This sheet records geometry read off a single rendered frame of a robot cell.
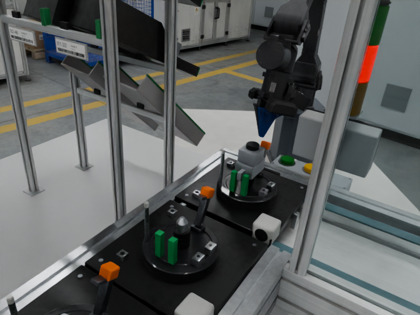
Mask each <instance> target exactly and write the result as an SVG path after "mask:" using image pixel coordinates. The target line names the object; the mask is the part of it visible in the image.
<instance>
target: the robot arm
mask: <svg viewBox="0 0 420 315"><path fill-rule="evenodd" d="M326 4H327V0H290V1H288V2H286V3H284V4H283V5H281V7H280V8H279V9H278V11H277V13H276V15H274V16H273V18H272V20H271V22H270V24H269V27H268V29H267V31H266V33H265V35H264V39H265V40H267V41H264V42H263V43H262V44H261V45H260V46H259V47H258V49H257V51H256V60H257V63H258V64H259V65H260V66H261V67H262V68H264V69H266V72H264V71H263V73H262V76H264V81H263V84H262V88H261V89H259V88H256V87H253V88H252V89H250V90H249V94H248V96H249V98H251V99H253V98H254V99H257V103H253V106H254V110H255V115H256V122H257V130H258V134H259V137H262V138H263V137H264V136H265V135H266V133H267V131H268V130H269V128H270V127H271V125H272V123H273V122H274V120H275V119H276V118H278V117H280V116H289V117H292V118H294V117H296V114H297V111H298V109H300V110H302V111H304V110H305V109H307V108H310V109H314V106H313V102H314V97H315V93H316V91H317V90H321V87H322V83H323V75H322V71H321V60H320V58H319V56H318V49H319V42H320V38H321V31H322V28H323V21H324V15H325V10H326ZM302 43H303V45H302V53H301V55H300V57H299V58H298V59H297V61H296V57H297V54H298V48H297V46H296V45H298V46H300V45H301V44H302ZM289 83H290V84H289ZM315 83H316V84H315Z"/></svg>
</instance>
